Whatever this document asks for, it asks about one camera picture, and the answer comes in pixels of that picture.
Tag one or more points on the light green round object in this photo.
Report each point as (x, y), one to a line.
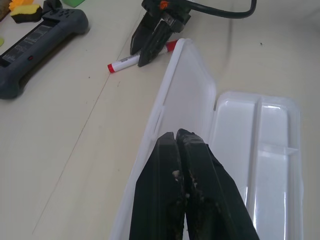
(1, 41)

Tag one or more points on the orange and yellow foam block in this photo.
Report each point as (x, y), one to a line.
(21, 3)

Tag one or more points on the brown textured object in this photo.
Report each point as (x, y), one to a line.
(3, 8)

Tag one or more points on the grey handheld remote controller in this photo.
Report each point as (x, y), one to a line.
(37, 47)

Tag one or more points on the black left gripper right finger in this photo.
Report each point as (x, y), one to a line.
(210, 195)

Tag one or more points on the red and white marker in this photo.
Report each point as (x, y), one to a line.
(118, 64)

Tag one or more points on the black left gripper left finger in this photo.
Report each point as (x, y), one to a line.
(157, 190)

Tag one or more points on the white translucent plastic pencil case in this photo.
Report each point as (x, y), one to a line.
(272, 160)

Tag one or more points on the green block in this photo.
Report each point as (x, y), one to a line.
(72, 2)

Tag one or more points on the yellow and black sponge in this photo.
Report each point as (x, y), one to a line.
(26, 13)

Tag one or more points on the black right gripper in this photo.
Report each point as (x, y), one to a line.
(172, 11)

